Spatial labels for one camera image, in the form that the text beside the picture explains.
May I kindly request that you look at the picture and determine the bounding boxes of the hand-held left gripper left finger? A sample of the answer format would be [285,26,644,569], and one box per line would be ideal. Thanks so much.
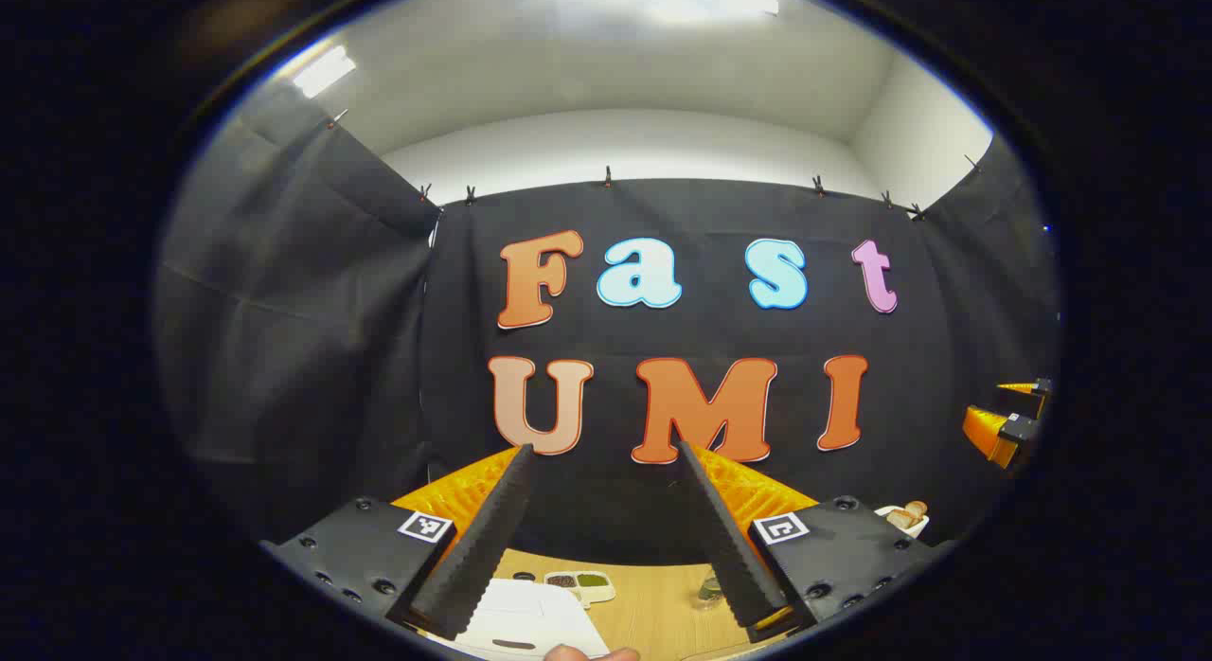
[260,443,537,641]

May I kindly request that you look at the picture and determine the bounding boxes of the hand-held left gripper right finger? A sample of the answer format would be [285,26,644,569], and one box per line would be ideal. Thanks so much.
[677,440,955,643]

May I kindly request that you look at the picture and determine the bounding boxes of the white rice cooker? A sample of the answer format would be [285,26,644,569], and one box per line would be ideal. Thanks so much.
[424,578,612,661]

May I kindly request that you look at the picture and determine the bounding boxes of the white divided grain dish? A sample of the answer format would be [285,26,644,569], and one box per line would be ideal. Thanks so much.
[544,571,617,608]

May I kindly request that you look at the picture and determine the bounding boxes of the white toaster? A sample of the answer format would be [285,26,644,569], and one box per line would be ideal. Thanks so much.
[875,505,931,540]

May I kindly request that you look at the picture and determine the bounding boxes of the black backdrop cloth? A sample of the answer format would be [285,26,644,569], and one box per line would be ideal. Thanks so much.
[156,83,1061,567]

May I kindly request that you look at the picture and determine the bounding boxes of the row of black backdrop clips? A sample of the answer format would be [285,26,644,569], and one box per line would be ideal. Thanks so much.
[327,109,986,222]

